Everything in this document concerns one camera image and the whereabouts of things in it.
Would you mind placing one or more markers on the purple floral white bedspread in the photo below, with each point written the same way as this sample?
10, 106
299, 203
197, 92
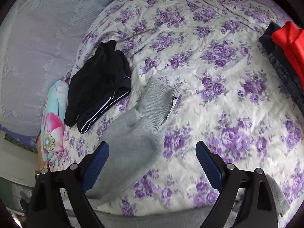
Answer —
231, 98

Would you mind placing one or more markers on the grey lace headboard cover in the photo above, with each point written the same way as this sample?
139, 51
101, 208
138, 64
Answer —
39, 41

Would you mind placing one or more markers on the red blue white garment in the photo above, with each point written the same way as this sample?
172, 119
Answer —
290, 39

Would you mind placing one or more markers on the navy white-striped folded pants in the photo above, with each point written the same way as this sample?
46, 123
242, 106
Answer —
120, 90

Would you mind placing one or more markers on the grey sweatpants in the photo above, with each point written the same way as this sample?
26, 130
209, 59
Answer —
135, 144

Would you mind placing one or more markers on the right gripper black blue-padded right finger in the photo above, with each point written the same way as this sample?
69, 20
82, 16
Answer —
257, 208

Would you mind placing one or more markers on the dark denim jeans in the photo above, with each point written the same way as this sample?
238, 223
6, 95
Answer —
282, 66

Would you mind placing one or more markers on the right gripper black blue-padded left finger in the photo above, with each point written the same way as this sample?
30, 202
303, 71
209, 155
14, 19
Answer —
46, 207

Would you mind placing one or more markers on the floral pink teal folded blanket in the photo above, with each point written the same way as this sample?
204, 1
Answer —
52, 128

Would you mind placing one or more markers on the black folded pants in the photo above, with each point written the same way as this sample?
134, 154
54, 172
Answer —
94, 80

